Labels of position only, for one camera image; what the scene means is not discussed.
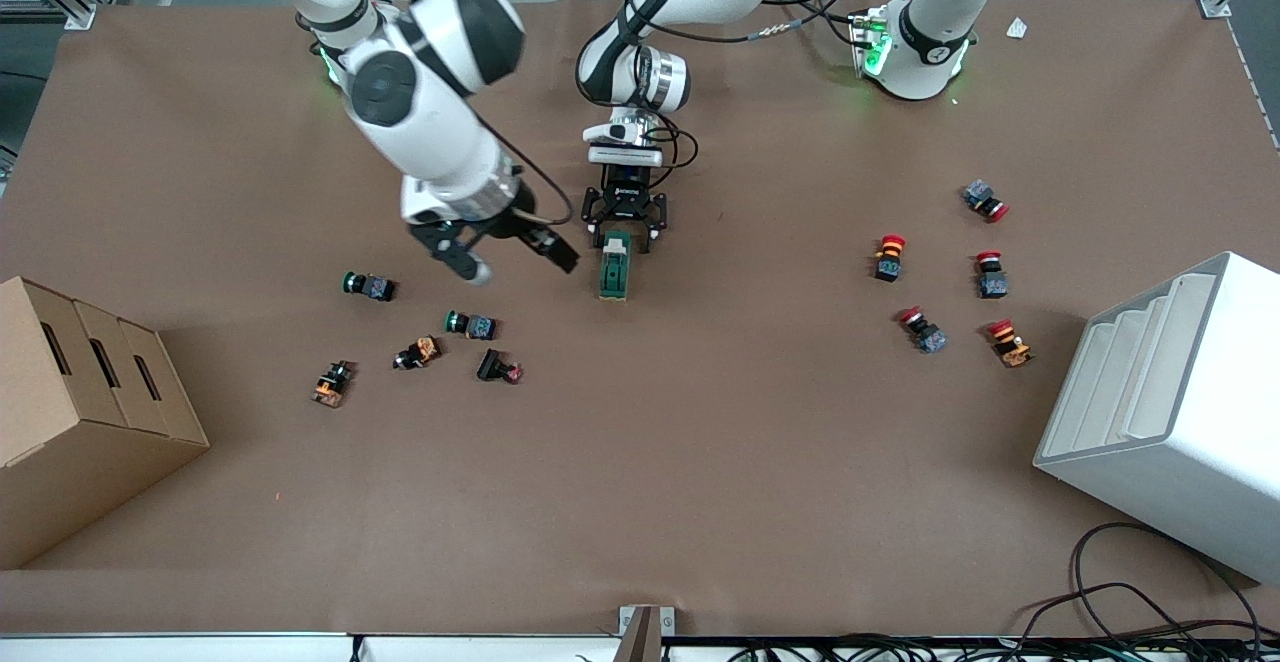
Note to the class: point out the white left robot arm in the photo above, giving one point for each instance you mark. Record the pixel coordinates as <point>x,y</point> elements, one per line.
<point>920,37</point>

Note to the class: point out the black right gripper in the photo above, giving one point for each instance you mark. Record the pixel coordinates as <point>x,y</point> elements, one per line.
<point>522,225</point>

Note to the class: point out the metal table edge bracket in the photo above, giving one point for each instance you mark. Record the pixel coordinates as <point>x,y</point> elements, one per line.
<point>645,632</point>

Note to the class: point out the brown cardboard slotted box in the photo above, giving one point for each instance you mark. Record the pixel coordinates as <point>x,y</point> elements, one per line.
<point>60,462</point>

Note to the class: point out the white paper scrap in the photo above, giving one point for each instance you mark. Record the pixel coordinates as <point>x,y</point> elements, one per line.
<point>1017,28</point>

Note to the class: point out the white table frame rail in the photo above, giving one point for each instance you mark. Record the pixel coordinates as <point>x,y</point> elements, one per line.
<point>200,648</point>

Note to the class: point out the green push button blue block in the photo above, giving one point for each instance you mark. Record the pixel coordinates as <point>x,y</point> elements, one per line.
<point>472,325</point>
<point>370,287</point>

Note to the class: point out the red mushroom button blue block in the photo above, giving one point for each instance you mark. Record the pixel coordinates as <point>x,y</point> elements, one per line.
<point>924,332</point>
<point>991,277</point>
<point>985,200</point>

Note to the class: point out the green load switch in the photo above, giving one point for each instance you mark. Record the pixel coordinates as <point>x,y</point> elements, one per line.
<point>615,277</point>

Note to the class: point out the black square button red terminals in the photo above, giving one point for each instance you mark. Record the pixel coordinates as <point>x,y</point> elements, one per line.
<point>495,365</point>

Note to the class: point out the red button orange contact block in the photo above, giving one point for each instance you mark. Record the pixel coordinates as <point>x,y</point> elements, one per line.
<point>1010,344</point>

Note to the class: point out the white compartment storage bin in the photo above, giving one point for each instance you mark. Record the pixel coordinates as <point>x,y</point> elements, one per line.
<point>1200,462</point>

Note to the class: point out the brown table cover sheet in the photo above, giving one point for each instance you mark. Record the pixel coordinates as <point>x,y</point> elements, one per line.
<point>700,462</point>

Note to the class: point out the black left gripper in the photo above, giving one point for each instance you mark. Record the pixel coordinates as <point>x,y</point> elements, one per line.
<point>626,197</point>

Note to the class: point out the red button orange collar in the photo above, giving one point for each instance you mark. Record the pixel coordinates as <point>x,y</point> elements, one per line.
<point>889,257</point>

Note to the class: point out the black selector switch orange block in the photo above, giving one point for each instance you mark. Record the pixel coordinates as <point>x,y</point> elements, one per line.
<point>332,384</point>
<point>418,352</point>

